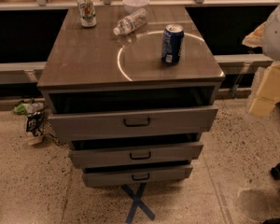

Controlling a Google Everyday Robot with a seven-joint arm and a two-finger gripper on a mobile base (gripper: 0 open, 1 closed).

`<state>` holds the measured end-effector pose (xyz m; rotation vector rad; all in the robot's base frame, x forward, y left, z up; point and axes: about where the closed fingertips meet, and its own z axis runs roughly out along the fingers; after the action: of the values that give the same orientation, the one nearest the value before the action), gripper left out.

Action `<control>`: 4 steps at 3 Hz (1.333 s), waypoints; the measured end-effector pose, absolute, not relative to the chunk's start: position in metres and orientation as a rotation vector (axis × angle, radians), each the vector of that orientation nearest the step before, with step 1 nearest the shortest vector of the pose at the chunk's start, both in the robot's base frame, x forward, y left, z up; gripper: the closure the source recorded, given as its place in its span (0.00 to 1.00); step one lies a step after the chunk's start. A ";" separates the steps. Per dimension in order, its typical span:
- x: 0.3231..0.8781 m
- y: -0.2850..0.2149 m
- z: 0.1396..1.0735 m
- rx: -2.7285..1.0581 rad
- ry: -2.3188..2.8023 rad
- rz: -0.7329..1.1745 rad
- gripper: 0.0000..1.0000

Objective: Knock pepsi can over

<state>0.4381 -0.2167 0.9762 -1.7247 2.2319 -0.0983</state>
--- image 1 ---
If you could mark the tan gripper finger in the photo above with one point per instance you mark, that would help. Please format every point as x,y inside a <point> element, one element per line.
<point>254,39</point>

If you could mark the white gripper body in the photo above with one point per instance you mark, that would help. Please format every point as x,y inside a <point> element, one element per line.
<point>277,37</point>

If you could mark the blue pepsi can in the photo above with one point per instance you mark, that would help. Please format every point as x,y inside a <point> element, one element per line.
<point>171,43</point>

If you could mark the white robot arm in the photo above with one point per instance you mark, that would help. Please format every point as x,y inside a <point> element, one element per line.
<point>268,92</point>

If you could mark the white green soda can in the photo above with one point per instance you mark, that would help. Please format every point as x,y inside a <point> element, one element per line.
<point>86,13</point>

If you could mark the clear plastic water bottle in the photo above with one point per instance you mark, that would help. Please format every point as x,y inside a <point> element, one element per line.
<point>131,22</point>

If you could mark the white bowl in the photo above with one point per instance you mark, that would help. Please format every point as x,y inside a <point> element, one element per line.
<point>131,6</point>

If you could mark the grey drawer cabinet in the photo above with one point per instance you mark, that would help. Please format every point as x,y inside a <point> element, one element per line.
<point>91,70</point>

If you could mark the black chair caster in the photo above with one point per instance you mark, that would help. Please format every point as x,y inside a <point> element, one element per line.
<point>275,172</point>

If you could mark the blue tape cross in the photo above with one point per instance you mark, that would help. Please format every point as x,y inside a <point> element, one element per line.
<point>137,203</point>

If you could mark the middle grey drawer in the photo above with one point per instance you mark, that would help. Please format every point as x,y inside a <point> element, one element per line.
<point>121,156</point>

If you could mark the grey drawer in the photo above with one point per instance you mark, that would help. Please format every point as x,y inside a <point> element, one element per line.
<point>121,156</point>
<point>134,176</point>
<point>109,125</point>

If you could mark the bottom grey drawer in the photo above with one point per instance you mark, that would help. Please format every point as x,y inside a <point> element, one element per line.
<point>134,176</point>

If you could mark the top grey drawer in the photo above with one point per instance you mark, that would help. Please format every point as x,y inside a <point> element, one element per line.
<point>109,125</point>

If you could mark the black snack bag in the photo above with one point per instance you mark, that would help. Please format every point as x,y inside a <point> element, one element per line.
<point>33,128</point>

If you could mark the green chip bag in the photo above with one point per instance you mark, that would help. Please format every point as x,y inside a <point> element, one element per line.
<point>26,108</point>

